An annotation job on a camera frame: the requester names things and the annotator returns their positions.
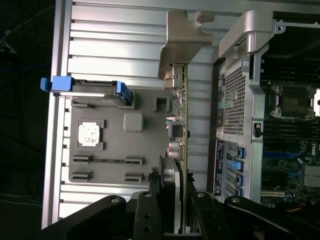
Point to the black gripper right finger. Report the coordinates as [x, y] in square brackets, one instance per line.
[215, 220]

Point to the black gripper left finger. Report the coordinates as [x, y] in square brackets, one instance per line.
[147, 220]

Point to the white PCI expansion slot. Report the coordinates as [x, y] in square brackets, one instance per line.
[272, 194]

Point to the green loose RAM stick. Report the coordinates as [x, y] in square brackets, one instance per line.
[107, 160]

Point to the grey parts rack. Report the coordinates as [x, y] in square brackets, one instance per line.
[112, 147]

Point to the green motherboard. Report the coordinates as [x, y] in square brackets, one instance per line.
[282, 165]

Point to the CPU chip with silver lid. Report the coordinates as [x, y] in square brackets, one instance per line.
[89, 134]

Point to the silver chipset heatsink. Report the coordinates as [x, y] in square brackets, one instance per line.
[312, 176]

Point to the open PC case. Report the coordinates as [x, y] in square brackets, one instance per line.
[255, 105]

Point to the CPU socket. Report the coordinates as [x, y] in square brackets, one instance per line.
[292, 100]

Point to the silver hard disk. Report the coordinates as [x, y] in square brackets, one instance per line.
[95, 85]

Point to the blue disk carrier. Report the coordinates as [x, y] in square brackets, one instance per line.
[60, 83]

